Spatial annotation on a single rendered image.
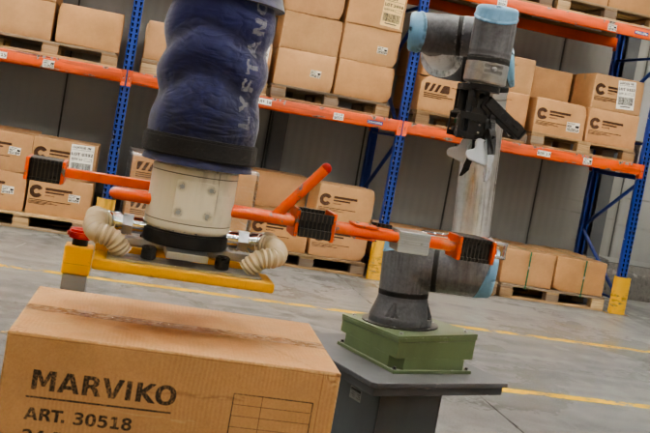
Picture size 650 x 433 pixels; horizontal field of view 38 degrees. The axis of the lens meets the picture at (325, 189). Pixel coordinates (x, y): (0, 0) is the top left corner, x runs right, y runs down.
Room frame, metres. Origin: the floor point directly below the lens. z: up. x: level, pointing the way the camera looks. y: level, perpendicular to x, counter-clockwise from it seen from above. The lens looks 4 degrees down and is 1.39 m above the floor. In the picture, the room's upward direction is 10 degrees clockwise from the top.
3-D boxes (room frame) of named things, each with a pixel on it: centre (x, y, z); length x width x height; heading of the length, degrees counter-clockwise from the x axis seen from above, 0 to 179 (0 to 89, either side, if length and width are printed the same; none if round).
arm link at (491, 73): (1.98, -0.29, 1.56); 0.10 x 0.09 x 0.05; 12
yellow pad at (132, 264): (1.76, 0.24, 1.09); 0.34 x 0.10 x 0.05; 103
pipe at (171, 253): (1.85, 0.26, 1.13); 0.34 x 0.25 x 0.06; 103
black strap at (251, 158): (1.85, 0.26, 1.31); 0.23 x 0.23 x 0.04
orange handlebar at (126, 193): (2.01, 0.09, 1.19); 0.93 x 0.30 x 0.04; 103
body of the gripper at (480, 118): (1.98, -0.28, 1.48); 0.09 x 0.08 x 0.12; 102
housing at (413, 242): (1.95, -0.19, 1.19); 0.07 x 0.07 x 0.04; 13
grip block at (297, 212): (1.90, 0.01, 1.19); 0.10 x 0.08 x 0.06; 13
